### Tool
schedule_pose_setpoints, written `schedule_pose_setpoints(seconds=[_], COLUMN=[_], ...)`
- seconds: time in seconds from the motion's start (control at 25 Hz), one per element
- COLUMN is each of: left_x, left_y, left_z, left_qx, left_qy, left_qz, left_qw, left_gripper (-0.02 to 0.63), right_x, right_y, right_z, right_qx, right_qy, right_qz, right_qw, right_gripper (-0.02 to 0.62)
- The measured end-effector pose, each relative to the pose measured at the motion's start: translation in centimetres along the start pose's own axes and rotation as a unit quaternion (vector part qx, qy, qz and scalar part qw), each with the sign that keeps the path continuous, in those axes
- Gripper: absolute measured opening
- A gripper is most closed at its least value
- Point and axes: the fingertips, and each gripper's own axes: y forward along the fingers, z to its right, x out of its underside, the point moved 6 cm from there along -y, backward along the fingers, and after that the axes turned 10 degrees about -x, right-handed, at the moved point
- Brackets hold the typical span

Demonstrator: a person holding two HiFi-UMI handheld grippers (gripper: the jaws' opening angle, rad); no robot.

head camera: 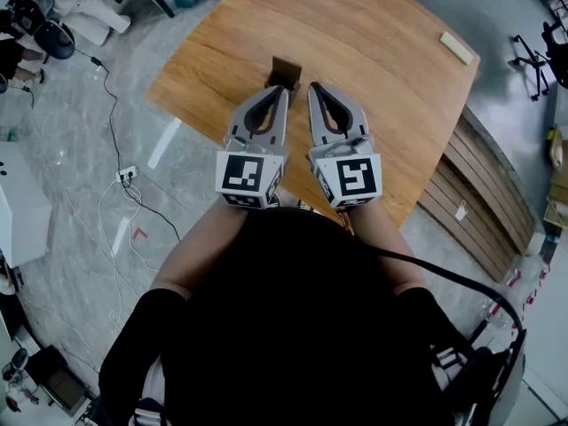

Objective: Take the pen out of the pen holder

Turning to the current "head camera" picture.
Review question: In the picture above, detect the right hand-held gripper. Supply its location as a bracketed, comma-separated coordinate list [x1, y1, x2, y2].
[306, 81, 384, 209]

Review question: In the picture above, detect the person's right forearm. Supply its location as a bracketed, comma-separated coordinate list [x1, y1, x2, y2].
[343, 201, 428, 297]

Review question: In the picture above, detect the black mesh office chair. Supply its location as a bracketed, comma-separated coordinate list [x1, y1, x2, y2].
[509, 20, 568, 102]

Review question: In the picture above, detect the cream rectangular block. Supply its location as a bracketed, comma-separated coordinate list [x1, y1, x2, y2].
[439, 30, 474, 66]

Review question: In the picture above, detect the clear plastic bottle pack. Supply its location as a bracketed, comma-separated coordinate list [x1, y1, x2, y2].
[480, 254, 552, 328]

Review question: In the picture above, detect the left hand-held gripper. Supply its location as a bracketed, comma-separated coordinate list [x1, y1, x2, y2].
[215, 84, 291, 211]

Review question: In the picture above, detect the black round stool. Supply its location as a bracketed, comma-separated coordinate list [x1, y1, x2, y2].
[33, 19, 77, 61]

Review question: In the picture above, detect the white floor cable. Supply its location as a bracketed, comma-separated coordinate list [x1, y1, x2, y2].
[97, 177, 162, 337]

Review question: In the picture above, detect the white cabinet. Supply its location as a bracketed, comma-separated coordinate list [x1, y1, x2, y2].
[0, 141, 54, 270]

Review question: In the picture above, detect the wooden slatted panel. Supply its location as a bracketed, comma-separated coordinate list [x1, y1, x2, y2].
[418, 112, 537, 284]

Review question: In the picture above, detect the black shoulder strap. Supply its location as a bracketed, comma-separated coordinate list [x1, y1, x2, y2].
[376, 248, 528, 342]

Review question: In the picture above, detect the person's left forearm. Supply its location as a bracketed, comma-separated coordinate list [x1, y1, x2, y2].
[154, 201, 250, 300]

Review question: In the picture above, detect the small dark brown box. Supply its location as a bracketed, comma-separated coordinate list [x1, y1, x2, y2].
[264, 55, 304, 106]

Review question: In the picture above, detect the black floor cable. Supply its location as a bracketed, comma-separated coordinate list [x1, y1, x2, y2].
[73, 47, 183, 244]

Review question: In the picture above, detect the cardboard box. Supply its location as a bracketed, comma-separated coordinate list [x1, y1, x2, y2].
[542, 124, 568, 231]

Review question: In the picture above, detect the grey and black bag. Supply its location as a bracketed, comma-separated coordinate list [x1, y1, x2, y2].
[429, 326, 530, 426]

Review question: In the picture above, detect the dark open box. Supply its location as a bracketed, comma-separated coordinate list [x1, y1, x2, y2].
[25, 345, 91, 417]

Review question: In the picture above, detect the person's black clothing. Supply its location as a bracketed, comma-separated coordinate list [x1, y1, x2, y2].
[98, 206, 472, 426]

